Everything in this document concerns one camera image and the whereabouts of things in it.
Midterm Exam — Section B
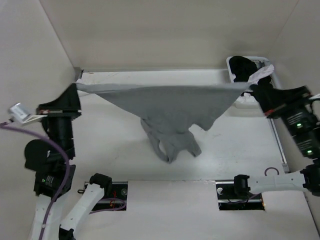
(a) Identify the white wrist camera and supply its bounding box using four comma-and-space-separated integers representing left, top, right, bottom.
309, 93, 320, 102
7, 102, 46, 125

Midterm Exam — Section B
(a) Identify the white folded tank top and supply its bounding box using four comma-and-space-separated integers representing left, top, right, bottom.
75, 78, 85, 85

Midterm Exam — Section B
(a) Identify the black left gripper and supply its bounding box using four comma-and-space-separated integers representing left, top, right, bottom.
38, 82, 84, 158

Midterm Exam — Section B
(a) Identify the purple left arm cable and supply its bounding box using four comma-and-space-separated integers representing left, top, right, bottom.
0, 121, 126, 240

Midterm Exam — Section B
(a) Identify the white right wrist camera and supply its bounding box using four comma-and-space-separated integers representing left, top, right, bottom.
309, 93, 320, 102

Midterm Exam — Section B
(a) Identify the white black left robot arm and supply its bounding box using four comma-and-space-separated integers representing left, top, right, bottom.
24, 83, 112, 240

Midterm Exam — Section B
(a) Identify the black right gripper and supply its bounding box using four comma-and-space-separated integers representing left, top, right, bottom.
248, 82, 320, 156

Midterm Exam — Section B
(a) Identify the aluminium table edge rail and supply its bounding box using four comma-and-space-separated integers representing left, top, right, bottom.
48, 66, 83, 181

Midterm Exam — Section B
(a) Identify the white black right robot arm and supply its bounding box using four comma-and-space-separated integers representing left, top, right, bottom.
231, 84, 320, 198

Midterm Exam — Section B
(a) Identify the white tank top in basket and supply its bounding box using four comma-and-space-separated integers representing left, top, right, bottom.
239, 63, 275, 105

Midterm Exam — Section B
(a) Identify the white front cover board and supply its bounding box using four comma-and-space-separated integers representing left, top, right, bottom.
27, 178, 317, 240

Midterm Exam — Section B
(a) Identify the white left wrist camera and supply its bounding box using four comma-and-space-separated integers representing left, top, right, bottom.
7, 102, 46, 125

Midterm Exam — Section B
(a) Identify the black tank top in basket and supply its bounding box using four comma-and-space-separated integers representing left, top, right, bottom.
227, 56, 268, 91

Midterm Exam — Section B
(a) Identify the grey tank top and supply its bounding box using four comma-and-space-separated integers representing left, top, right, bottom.
76, 82, 249, 164

